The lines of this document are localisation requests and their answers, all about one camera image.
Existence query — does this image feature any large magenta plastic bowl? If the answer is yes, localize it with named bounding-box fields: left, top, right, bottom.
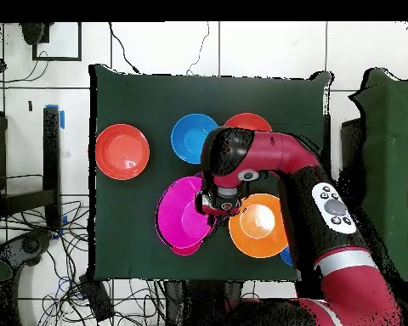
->
left=155, top=175, right=219, bottom=250

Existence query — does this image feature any small crimson plastic bowl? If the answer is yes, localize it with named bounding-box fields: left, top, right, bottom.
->
left=169, top=241, right=204, bottom=256

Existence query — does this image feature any red-orange plastic bowl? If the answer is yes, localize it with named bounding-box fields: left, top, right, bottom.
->
left=224, top=112, right=273, bottom=132
left=94, top=123, right=151, bottom=182

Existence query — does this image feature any large orange plastic bowl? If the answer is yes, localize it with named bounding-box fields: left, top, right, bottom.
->
left=228, top=193, right=290, bottom=259

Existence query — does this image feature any light blue plastic bowl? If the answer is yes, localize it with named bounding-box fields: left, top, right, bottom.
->
left=170, top=113, right=219, bottom=165

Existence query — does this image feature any small dark blue bowl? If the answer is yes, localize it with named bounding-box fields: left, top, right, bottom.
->
left=280, top=245, right=294, bottom=267

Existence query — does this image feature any dark green tablecloth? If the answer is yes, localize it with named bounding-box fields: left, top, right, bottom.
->
left=88, top=63, right=334, bottom=284

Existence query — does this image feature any black box beside table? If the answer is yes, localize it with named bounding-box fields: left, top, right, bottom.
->
left=340, top=117, right=364, bottom=202

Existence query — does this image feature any black power brick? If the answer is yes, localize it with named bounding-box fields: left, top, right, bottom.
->
left=78, top=273, right=116, bottom=323

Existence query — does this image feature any black office chair base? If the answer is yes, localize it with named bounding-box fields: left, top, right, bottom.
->
left=0, top=230, right=54, bottom=269

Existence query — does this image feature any person's black shoe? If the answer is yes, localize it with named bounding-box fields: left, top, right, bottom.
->
left=20, top=22, right=51, bottom=46

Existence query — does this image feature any tangle of black cables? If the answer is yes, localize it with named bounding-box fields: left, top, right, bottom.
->
left=0, top=200, right=90, bottom=326

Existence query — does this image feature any black cable with plug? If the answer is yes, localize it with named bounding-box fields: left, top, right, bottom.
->
left=107, top=22, right=144, bottom=75

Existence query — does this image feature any thin black cable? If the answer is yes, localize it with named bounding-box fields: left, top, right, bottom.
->
left=185, top=22, right=211, bottom=76

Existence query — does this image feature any black bench frame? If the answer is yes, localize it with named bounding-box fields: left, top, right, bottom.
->
left=0, top=105, right=64, bottom=220

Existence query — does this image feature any black square floor frame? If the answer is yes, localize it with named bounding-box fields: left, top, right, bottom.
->
left=31, top=22, right=82, bottom=62

